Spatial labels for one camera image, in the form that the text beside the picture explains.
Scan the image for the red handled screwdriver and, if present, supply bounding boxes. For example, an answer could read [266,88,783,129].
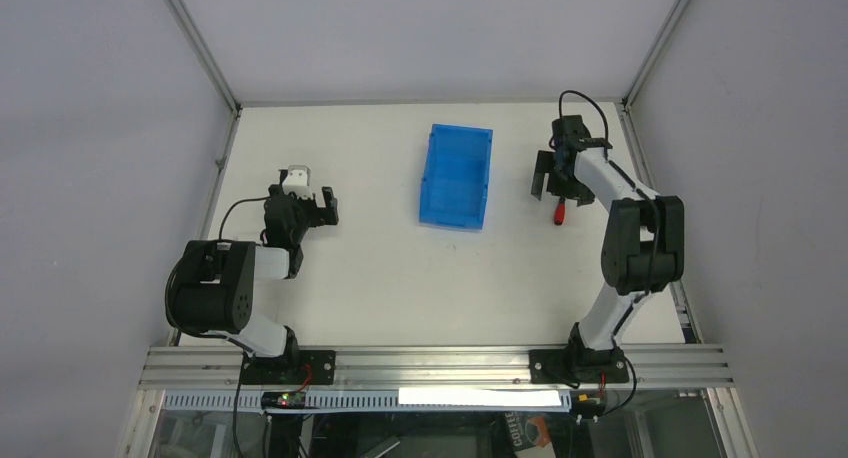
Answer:
[553,198,566,226]

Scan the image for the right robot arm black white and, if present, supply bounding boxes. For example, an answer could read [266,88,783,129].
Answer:
[530,115,685,376]

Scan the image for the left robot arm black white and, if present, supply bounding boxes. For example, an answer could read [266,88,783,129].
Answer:
[164,165,339,366]

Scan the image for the blue plastic bin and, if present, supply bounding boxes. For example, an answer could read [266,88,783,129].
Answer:
[419,124,493,231]

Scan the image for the coffee labelled box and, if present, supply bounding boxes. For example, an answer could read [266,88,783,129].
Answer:
[504,411,551,452]

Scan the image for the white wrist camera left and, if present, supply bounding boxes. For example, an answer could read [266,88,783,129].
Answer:
[280,165,314,200]

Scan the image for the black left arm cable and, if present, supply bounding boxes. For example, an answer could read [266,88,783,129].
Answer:
[217,197,272,242]

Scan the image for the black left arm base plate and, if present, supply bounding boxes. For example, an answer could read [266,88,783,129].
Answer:
[239,349,337,387]

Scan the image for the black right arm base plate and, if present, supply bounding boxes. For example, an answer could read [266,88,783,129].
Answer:
[528,347,631,386]

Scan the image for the white slotted cable duct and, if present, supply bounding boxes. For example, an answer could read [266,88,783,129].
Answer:
[163,387,572,414]

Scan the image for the aluminium mounting rail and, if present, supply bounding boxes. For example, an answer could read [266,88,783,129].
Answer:
[139,344,735,391]

